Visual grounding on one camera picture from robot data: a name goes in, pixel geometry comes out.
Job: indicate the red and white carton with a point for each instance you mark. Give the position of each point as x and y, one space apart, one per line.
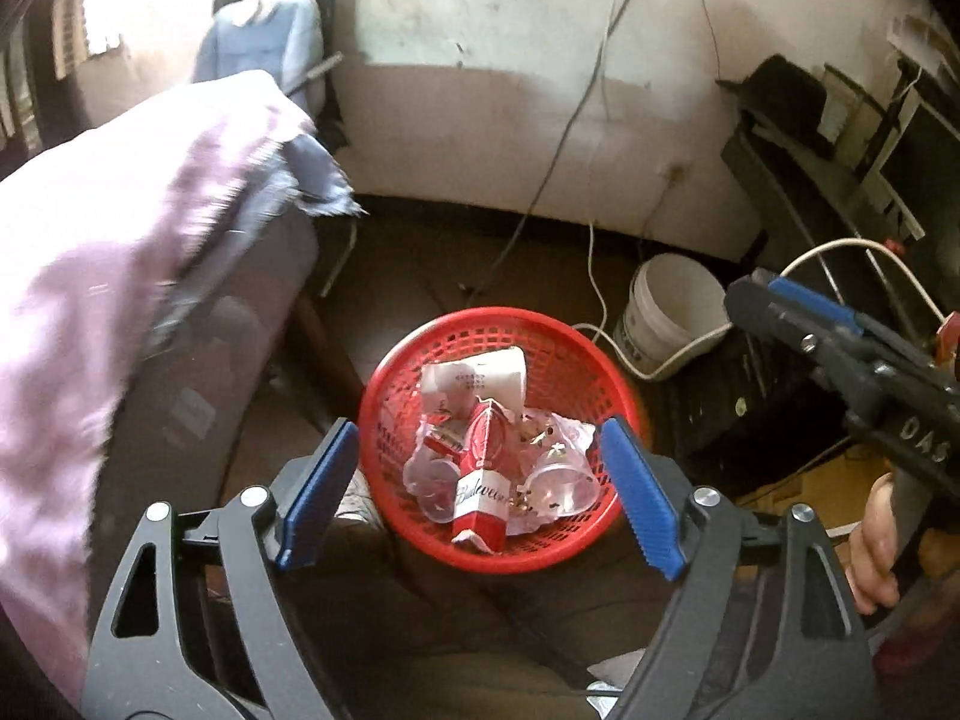
480 517

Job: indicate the clear plastic cup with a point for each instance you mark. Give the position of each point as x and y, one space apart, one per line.
562 487

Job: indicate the white paper cup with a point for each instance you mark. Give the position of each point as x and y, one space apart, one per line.
480 379

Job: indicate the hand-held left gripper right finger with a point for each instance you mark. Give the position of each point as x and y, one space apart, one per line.
645 502

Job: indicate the small red wrapper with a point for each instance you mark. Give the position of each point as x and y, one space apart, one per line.
442 441

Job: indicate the blue grey cloth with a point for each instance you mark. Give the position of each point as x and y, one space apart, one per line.
322 180

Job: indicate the clear floral plastic wrapper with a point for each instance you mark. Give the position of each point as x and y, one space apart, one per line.
559 435

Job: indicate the red plastic mesh basket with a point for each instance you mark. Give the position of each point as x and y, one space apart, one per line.
570 360

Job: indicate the person's right hand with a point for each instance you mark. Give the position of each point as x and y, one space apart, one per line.
874 547

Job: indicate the black equipment frame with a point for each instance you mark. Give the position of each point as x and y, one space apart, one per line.
787 90

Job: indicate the clear plastic cups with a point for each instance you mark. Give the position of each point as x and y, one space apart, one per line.
427 480

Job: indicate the black box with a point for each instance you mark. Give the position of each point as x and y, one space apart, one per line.
720 405

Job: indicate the white plastic bucket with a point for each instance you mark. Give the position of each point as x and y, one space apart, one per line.
667 315

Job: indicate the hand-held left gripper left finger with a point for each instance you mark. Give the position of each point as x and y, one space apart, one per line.
315 495

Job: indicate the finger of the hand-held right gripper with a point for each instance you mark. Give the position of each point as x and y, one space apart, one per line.
780 326
817 307

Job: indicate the blue chair cushion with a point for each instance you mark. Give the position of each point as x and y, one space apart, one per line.
255 37

